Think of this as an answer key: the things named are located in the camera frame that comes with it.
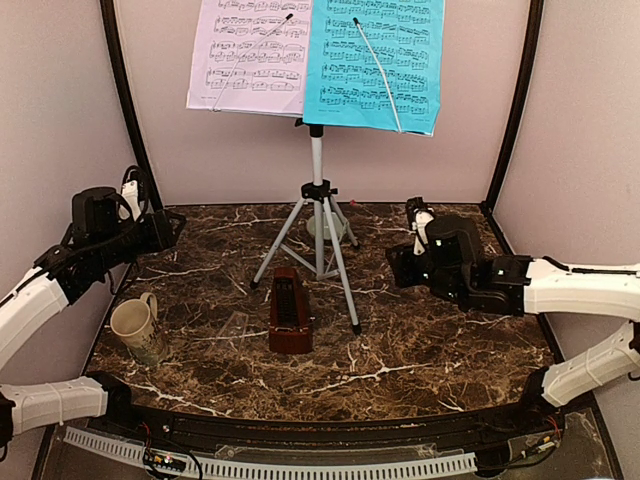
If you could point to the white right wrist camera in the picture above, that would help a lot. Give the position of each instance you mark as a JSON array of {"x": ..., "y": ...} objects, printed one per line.
[{"x": 419, "y": 215}]

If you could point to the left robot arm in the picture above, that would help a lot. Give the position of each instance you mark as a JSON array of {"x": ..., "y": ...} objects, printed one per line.
[{"x": 107, "y": 229}]

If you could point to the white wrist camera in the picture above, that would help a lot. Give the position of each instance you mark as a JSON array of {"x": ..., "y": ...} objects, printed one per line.
[
  {"x": 419, "y": 215},
  {"x": 133, "y": 193}
]

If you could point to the cream ceramic mug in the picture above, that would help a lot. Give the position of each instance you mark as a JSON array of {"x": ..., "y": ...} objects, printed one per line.
[{"x": 136, "y": 324}]

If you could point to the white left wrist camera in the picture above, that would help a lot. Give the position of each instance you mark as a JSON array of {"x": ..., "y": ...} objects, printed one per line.
[{"x": 133, "y": 193}]

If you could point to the grey slotted cable duct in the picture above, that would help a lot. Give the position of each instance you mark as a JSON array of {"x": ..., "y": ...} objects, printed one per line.
[{"x": 233, "y": 462}]

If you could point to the white perforated music stand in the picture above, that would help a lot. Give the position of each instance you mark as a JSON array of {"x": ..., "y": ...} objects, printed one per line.
[{"x": 320, "y": 192}]

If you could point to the purple sheet music page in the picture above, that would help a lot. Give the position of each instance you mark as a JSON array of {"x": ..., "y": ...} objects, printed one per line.
[{"x": 251, "y": 56}]

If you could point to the blue sheet music page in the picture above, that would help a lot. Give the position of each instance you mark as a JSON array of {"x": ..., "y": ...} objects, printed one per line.
[{"x": 375, "y": 64}]

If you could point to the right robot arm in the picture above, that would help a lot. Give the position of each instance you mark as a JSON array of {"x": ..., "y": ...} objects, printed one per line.
[{"x": 447, "y": 257}]

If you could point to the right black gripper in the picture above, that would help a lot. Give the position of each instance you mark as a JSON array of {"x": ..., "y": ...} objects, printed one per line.
[{"x": 401, "y": 271}]

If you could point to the clear plastic metronome cover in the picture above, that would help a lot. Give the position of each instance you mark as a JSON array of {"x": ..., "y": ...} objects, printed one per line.
[{"x": 234, "y": 335}]

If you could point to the brown wooden metronome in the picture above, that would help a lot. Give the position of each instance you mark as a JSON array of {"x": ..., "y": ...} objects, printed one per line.
[{"x": 291, "y": 325}]

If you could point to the pale green round dish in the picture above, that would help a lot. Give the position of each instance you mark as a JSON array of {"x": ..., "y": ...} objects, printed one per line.
[{"x": 339, "y": 226}]

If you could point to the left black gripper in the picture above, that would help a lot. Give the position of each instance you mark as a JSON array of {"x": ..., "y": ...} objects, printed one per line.
[{"x": 160, "y": 236}]

